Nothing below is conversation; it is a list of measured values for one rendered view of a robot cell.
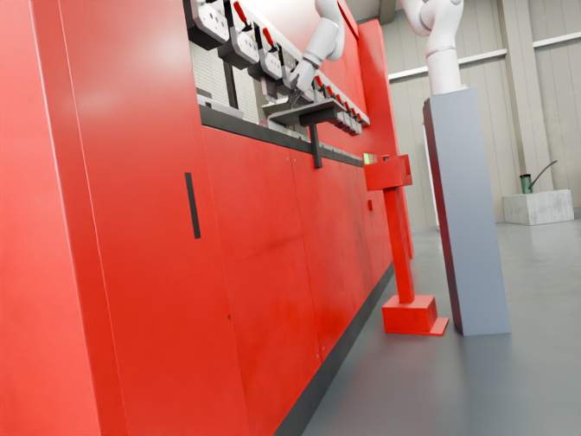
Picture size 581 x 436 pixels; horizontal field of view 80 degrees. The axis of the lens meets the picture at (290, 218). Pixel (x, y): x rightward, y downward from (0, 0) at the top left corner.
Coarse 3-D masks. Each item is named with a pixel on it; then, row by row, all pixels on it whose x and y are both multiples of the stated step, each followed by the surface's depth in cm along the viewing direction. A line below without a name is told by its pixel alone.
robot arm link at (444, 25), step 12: (432, 0) 143; (444, 0) 138; (456, 0) 138; (432, 12) 143; (444, 12) 140; (456, 12) 140; (432, 24) 148; (444, 24) 142; (456, 24) 144; (432, 36) 146; (444, 36) 144; (432, 48) 147; (444, 48) 144
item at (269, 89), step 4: (260, 76) 140; (264, 76) 139; (264, 80) 140; (268, 80) 142; (272, 80) 146; (264, 84) 140; (268, 84) 141; (272, 84) 145; (264, 88) 140; (268, 88) 141; (272, 88) 145; (276, 88) 148; (264, 92) 140; (268, 92) 140; (272, 92) 144; (276, 92) 148; (268, 96) 142; (272, 96) 144; (276, 96) 147; (272, 100) 145; (276, 100) 149; (276, 104) 148
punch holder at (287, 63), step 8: (280, 48) 152; (280, 56) 152; (288, 56) 157; (280, 64) 152; (288, 64) 156; (288, 72) 154; (280, 80) 153; (288, 80) 153; (280, 88) 157; (288, 88) 159
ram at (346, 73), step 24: (264, 0) 141; (288, 0) 168; (312, 0) 208; (264, 24) 138; (288, 24) 164; (312, 24) 201; (288, 48) 159; (336, 72) 241; (360, 72) 328; (360, 96) 311
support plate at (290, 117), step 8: (312, 104) 128; (320, 104) 127; (328, 104) 129; (336, 104) 130; (280, 112) 134; (288, 112) 132; (296, 112) 134; (304, 112) 135; (280, 120) 141; (288, 120) 143; (296, 120) 145
